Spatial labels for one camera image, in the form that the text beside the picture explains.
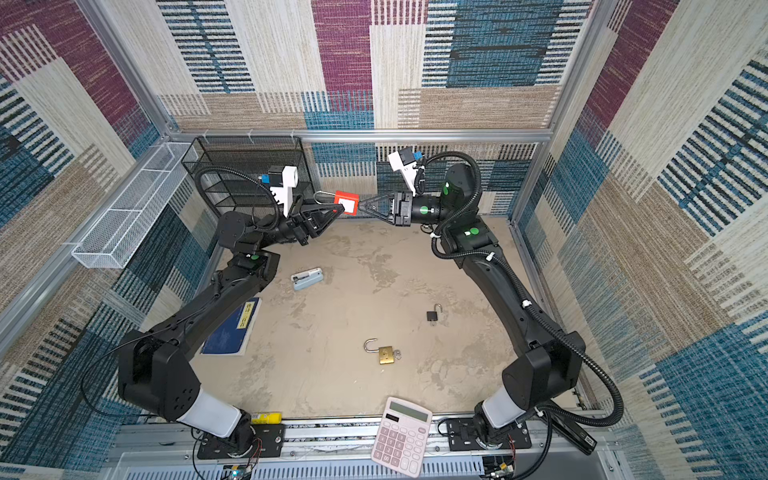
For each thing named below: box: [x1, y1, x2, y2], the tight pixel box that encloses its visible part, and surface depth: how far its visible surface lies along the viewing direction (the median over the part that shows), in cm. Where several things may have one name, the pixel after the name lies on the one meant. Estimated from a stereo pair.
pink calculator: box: [371, 397, 433, 478], surface depth 74 cm
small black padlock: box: [426, 303, 443, 321], surface depth 96 cm
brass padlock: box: [363, 338, 394, 365], surface depth 87 cm
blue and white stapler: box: [291, 267, 324, 291], surface depth 104 cm
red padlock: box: [313, 190, 360, 216], surface depth 59 cm
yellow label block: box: [251, 411, 283, 425], surface depth 77 cm
